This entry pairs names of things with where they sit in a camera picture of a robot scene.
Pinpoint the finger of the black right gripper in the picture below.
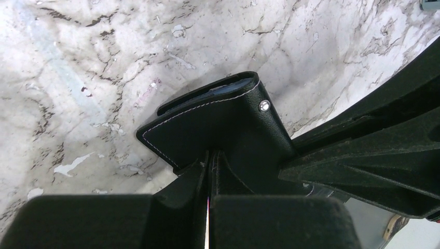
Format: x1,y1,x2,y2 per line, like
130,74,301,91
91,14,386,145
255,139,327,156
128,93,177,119
278,40,439,220

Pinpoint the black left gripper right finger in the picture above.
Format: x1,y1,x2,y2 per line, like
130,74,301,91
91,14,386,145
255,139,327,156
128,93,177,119
208,150,362,249

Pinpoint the black leather card holder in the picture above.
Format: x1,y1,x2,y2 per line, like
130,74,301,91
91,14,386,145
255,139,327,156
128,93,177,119
136,71,304,195

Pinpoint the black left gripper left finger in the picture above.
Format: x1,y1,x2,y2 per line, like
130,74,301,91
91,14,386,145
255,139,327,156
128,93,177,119
1,153,209,248

